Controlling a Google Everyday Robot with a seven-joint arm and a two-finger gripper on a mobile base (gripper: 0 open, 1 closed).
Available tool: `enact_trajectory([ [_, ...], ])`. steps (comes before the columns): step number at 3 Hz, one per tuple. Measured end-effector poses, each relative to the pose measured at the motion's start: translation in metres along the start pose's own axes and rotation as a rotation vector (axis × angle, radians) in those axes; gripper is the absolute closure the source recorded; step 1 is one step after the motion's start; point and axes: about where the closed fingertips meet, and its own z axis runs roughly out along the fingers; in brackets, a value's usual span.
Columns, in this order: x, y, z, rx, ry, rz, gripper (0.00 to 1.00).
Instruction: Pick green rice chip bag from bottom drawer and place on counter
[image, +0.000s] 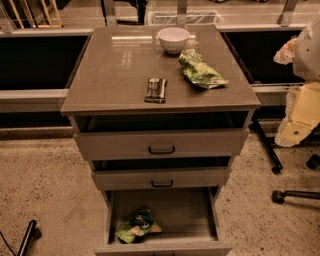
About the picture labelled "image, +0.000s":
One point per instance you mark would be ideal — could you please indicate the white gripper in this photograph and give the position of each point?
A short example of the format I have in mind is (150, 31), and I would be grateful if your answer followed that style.
(308, 57)

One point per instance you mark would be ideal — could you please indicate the green rice chip bag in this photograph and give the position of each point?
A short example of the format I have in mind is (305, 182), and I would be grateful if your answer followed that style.
(139, 225)

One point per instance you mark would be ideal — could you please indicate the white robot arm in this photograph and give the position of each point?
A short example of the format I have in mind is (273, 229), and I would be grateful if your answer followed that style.
(306, 62)

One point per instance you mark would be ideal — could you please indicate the top grey drawer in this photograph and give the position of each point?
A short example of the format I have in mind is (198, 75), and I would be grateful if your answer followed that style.
(160, 144)

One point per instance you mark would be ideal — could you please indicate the grey drawer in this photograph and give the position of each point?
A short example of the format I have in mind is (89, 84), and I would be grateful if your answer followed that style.
(160, 144)
(160, 178)
(186, 215)

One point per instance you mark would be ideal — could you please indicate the green snack bag on counter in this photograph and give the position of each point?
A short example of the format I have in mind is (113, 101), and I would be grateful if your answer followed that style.
(198, 72)

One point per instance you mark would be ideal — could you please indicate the middle grey drawer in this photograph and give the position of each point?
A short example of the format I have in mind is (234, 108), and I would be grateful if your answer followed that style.
(160, 178)

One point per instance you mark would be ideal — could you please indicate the grey drawer cabinet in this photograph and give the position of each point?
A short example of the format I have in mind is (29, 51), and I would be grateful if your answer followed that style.
(107, 93)

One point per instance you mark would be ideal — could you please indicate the bottom grey drawer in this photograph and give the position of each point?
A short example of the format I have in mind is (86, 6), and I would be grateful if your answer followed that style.
(186, 215)

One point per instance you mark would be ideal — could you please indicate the black stand leg with caster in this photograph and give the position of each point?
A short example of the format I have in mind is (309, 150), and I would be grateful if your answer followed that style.
(276, 164)

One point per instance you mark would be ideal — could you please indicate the black chair leg caster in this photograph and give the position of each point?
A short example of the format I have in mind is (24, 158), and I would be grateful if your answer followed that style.
(279, 196)

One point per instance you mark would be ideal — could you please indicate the white ceramic bowl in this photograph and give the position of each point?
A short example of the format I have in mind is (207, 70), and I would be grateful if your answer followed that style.
(173, 39)

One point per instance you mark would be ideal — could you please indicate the dark snack bar packet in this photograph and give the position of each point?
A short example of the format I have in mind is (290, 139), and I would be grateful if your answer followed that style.
(156, 90)

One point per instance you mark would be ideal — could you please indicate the black pole lower left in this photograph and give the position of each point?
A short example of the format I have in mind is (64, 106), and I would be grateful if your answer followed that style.
(32, 233)

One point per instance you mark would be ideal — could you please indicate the metal rail right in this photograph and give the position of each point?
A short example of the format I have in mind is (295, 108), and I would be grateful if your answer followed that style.
(273, 94)

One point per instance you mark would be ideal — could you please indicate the metal rail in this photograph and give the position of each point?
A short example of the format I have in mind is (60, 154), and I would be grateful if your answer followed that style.
(273, 94)
(43, 100)

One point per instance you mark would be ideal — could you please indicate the white wire basket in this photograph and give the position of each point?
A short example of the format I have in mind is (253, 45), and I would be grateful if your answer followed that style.
(191, 17)

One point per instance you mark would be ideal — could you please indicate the wooden frame rack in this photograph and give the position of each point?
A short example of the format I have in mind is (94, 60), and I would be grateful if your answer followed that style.
(33, 13)

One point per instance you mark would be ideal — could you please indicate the metal rail left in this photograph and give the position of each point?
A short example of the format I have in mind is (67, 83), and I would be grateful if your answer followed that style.
(43, 100)

